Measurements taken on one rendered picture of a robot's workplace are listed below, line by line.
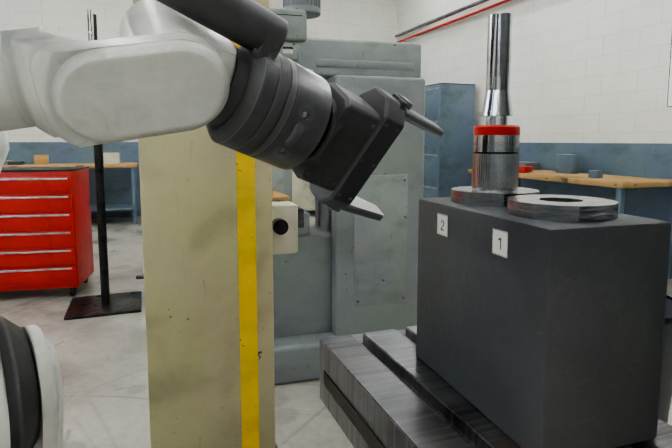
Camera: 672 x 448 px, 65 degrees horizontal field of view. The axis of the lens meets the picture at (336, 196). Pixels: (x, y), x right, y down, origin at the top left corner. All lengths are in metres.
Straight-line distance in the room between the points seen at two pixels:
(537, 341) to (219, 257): 1.44
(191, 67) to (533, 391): 0.35
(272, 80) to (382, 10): 9.84
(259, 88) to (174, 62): 0.07
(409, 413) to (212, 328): 1.38
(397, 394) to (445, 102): 6.98
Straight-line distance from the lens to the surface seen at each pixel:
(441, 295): 0.57
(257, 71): 0.41
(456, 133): 7.54
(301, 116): 0.42
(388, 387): 0.57
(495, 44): 0.57
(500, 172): 0.56
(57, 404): 0.59
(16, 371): 0.55
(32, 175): 4.58
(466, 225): 0.51
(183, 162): 1.74
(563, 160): 6.08
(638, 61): 5.98
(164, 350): 1.87
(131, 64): 0.36
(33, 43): 0.39
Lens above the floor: 1.23
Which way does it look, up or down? 6 degrees down
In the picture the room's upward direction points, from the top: straight up
